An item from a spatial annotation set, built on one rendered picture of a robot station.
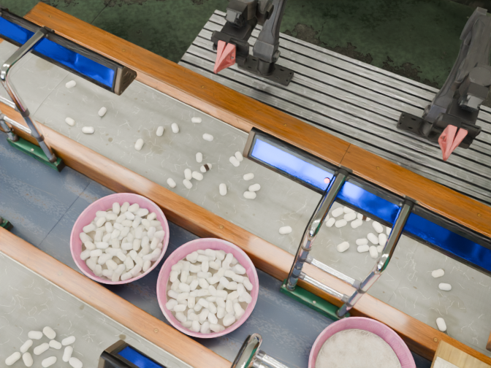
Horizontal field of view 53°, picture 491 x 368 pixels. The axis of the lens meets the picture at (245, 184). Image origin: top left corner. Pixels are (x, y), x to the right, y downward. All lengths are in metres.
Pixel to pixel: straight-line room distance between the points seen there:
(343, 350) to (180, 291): 0.45
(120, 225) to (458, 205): 0.98
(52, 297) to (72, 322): 0.09
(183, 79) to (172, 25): 1.30
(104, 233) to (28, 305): 0.27
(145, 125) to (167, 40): 1.32
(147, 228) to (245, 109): 0.49
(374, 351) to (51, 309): 0.84
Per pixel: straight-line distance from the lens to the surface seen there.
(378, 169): 1.52
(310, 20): 3.01
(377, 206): 1.10
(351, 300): 1.22
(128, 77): 1.28
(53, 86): 1.76
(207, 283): 1.34
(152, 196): 1.43
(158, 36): 2.89
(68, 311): 1.38
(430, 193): 1.54
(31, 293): 1.43
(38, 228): 1.57
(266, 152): 1.12
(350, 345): 1.35
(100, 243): 1.42
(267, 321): 1.39
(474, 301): 1.48
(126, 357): 0.96
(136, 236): 1.41
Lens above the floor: 2.02
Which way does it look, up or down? 62 degrees down
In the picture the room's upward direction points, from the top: 4 degrees clockwise
